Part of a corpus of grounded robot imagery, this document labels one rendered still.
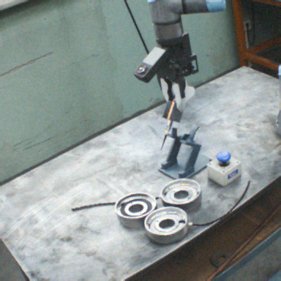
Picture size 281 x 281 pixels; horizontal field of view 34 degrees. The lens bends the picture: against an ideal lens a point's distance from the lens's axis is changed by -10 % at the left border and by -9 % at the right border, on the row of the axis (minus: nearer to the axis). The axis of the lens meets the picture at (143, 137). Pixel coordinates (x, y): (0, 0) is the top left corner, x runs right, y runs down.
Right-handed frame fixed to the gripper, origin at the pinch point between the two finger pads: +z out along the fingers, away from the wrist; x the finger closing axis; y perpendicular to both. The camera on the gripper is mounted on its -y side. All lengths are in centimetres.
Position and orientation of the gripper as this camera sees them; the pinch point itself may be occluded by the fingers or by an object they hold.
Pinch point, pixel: (174, 107)
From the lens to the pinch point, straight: 129.7
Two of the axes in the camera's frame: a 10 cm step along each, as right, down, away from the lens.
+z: 1.6, 8.5, 5.1
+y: 7.7, -4.3, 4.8
